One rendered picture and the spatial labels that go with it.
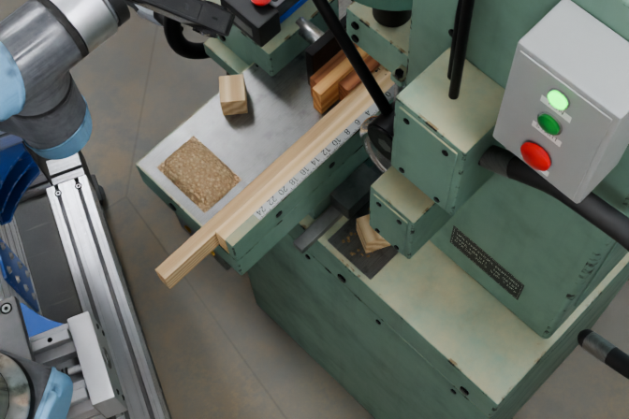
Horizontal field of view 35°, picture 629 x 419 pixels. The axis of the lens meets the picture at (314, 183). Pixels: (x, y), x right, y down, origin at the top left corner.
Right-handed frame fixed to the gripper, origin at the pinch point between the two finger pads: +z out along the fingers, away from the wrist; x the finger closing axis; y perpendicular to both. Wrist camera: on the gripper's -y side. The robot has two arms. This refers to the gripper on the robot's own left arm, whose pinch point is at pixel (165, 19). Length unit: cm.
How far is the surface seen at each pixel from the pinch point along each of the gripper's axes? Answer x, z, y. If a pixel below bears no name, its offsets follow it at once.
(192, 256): 25, 30, -35
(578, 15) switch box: -2, 27, -96
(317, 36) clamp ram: -7.9, 16.7, -31.7
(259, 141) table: 6.8, 23.9, -28.0
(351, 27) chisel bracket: -8.9, 18.3, -40.9
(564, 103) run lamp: 4, 31, -96
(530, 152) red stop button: 4, 35, -87
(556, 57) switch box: 2, 28, -96
